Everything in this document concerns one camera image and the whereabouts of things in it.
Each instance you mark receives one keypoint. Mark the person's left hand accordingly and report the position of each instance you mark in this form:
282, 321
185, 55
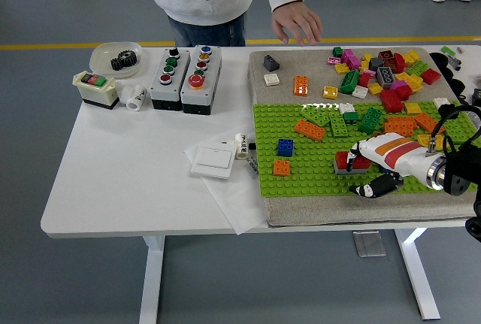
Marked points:
297, 23

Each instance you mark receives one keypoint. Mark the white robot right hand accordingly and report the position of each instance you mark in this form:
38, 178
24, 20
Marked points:
394, 153

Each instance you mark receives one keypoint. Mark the red two-by-four brick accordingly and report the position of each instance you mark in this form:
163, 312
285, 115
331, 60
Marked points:
341, 158

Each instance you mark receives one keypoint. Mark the green studded baseplate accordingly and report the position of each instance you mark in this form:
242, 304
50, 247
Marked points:
312, 185

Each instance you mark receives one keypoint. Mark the orange two-by-four brick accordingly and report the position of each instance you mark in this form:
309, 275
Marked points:
301, 85
428, 123
400, 125
310, 129

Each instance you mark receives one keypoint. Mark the yellow flat square brick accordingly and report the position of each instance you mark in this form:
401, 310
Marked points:
424, 140
330, 92

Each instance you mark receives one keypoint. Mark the grey two-by-four brick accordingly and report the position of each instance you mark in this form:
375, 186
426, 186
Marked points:
386, 76
360, 170

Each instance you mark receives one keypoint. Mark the dark green two-by-four brick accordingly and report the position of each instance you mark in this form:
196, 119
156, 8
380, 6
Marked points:
370, 120
349, 81

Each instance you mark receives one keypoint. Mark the dark grey slope brick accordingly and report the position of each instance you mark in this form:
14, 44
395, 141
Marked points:
271, 62

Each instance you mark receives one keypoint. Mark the yellow two-by-two brick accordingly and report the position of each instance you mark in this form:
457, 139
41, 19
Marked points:
341, 68
412, 56
413, 108
375, 88

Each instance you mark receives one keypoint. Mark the small dark green brick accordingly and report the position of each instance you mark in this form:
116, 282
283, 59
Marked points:
337, 51
351, 116

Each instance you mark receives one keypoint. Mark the large red brick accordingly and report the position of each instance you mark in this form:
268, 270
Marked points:
391, 99

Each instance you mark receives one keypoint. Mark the magenta two-by-two brick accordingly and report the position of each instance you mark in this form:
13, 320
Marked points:
354, 62
347, 54
399, 84

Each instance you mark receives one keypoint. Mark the white flat square brick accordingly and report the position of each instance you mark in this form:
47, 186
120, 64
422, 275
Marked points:
272, 79

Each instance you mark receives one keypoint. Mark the light green two-by-three brick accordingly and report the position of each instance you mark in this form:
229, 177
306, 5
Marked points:
339, 125

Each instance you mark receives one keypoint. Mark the white two-by-two brick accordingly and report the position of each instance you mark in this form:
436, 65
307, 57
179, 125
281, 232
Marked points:
346, 107
360, 92
441, 101

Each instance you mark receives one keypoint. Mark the light green two-by-four brick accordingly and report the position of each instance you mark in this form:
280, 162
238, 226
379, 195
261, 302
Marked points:
460, 130
419, 67
317, 115

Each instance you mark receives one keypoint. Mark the yellow two-by-four brick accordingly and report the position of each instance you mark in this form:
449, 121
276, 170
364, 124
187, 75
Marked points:
410, 79

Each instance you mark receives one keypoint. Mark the small yellow brick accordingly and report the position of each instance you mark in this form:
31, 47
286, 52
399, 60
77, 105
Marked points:
366, 57

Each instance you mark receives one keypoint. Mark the red two-by-two brick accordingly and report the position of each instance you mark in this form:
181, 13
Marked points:
431, 75
363, 79

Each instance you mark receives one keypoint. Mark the red tall brick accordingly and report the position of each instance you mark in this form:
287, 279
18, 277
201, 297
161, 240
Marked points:
397, 63

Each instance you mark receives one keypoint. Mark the dark red brick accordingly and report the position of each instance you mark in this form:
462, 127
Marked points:
386, 54

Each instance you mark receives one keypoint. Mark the blue two-by-two brick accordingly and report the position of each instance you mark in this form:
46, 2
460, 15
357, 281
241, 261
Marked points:
285, 147

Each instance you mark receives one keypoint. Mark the orange two-by-two brick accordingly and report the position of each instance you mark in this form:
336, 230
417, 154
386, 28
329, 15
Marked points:
281, 168

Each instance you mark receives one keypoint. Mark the pink flat plate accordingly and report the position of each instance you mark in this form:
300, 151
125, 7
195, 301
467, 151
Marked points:
333, 61

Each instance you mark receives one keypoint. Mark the black gear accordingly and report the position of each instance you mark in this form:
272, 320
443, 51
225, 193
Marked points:
124, 61

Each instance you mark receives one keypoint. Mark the grey-brown mat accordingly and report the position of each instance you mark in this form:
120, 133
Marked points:
338, 209

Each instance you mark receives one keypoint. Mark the white oval dish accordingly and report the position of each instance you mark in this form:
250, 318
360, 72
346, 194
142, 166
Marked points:
101, 57

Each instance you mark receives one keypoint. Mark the metal floor plate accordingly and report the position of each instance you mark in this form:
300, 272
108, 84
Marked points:
370, 243

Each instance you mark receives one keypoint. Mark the small black box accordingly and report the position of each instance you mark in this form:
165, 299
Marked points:
477, 95

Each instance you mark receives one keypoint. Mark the grey emergency-stop control box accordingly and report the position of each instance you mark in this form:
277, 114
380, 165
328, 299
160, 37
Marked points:
208, 76

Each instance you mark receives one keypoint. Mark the small grey metal tool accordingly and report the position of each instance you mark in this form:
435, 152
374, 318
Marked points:
454, 61

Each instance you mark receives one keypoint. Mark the grey four-button control box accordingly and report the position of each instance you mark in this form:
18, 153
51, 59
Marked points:
165, 92

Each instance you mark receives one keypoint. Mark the white pipe tee fitting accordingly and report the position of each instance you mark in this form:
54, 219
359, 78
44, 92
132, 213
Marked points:
135, 99

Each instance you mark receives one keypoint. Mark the small green plastic piece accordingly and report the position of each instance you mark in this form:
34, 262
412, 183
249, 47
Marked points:
448, 49

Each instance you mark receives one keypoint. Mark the white table leg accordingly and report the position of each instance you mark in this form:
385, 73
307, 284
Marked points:
152, 282
417, 271

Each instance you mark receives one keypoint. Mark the small white labelled pipe fitting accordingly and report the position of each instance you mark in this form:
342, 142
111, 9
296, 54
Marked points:
241, 146

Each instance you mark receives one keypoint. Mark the white label with black print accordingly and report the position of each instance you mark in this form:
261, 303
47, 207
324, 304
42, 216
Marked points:
253, 166

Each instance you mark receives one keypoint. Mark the white paper sheet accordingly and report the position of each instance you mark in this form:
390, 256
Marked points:
233, 200

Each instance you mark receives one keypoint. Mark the cream red-green switch box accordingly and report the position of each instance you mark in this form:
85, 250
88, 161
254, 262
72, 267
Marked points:
94, 92

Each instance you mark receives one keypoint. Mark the white wall switch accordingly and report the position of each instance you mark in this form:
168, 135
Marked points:
213, 160

